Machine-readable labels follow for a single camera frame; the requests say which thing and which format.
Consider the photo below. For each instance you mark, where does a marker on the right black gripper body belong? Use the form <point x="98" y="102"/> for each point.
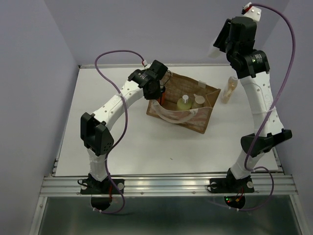
<point x="230" y="52"/>

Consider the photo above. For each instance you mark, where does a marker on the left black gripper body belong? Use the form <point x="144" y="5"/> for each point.
<point x="156" y="93"/>

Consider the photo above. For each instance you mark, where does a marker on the white bottle black cap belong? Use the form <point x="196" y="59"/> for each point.
<point x="214" y="53"/>

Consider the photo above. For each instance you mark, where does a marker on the amber liquid clear bottle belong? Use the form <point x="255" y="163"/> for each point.
<point x="229" y="89"/>

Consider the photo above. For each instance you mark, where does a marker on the brown burlap canvas bag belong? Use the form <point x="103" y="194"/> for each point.
<point x="176" y="86"/>

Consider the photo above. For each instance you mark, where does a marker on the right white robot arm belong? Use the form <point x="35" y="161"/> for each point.
<point x="253" y="73"/>

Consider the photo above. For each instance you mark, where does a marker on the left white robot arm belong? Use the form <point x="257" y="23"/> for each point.
<point x="95" y="128"/>

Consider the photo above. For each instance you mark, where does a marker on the green pump bottle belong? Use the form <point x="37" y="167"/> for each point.
<point x="184" y="103"/>

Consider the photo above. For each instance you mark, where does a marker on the clear pump bottle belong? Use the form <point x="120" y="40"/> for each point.
<point x="199" y="101"/>

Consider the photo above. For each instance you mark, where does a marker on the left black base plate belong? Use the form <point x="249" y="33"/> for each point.
<point x="90" y="186"/>

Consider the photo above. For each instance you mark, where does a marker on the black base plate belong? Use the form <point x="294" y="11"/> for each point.
<point x="90" y="186"/>
<point x="230" y="186"/>

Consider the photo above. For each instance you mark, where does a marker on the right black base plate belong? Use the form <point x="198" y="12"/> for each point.
<point x="230" y="186"/>

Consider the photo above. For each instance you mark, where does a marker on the aluminium frame rail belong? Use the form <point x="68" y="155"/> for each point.
<point x="166" y="169"/>

